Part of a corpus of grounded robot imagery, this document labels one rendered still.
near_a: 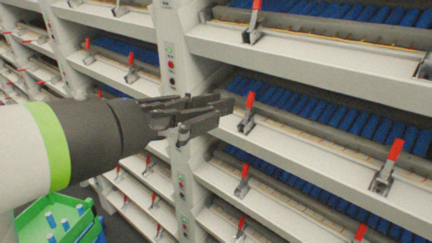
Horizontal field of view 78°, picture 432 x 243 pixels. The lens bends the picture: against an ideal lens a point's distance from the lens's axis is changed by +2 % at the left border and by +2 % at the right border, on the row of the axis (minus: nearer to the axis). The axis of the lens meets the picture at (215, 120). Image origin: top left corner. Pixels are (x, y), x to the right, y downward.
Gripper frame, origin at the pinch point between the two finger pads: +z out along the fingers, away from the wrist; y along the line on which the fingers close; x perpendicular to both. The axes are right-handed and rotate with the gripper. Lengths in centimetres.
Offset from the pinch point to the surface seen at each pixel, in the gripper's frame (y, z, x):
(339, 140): 18.3, 16.2, -3.9
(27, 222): -60, -15, -59
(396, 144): 26.7, 11.8, 0.3
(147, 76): -39.4, 15.5, -5.5
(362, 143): 21.9, 16.0, -2.9
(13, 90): -225, 27, -64
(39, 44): -113, 11, -9
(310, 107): 9.8, 21.0, -0.7
